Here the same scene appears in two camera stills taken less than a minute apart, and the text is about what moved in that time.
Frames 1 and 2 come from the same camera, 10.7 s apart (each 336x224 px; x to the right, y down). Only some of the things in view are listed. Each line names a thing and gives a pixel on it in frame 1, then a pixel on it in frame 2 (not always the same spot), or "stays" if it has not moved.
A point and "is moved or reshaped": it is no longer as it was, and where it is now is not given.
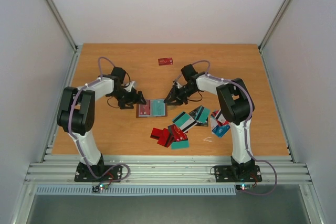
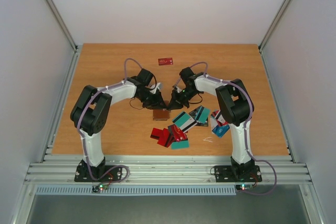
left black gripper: [133, 100] → [157, 104]
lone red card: [165, 61] stays
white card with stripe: [220, 117] stays
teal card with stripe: [202, 114] stays
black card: [193, 113] stays
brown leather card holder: [154, 108] is moved or reshaped
